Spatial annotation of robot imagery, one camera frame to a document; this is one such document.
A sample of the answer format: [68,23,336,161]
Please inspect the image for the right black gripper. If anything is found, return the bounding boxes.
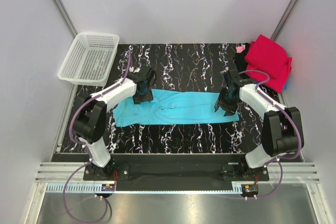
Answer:
[214,88,239,117]

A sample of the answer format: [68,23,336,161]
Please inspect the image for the cyan t shirt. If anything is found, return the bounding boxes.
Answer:
[112,89,239,127]

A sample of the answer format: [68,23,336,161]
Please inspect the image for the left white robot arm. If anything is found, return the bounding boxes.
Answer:
[69,66,156,180]

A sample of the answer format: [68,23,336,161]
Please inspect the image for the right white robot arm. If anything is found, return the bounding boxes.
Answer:
[214,70,304,180]

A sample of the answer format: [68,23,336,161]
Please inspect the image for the folded black t shirt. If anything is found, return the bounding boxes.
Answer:
[234,43,250,72]

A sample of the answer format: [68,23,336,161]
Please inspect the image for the pink paper tag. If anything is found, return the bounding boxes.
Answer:
[236,45,246,54]

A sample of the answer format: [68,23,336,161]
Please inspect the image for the white plastic basket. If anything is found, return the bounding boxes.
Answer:
[58,32,120,87]

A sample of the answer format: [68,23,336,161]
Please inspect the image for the folded red t shirt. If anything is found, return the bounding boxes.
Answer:
[245,35,292,93]

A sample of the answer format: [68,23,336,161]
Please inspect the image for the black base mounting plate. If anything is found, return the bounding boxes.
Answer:
[86,154,265,180]

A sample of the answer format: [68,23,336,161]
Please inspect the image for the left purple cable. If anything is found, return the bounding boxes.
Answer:
[62,50,134,222]

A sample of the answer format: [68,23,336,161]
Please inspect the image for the purple cable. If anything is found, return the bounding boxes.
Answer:
[237,70,302,200]
[62,50,134,222]

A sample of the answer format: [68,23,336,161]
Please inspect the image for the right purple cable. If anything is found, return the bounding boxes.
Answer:
[237,70,302,200]

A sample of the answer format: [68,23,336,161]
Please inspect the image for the left corner metal post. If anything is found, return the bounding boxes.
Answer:
[52,0,78,38]

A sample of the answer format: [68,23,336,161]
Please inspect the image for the corner metal post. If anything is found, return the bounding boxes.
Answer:
[271,0,299,41]
[52,0,78,38]

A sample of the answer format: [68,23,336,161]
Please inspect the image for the right corner metal post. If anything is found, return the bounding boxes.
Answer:
[271,0,299,41]

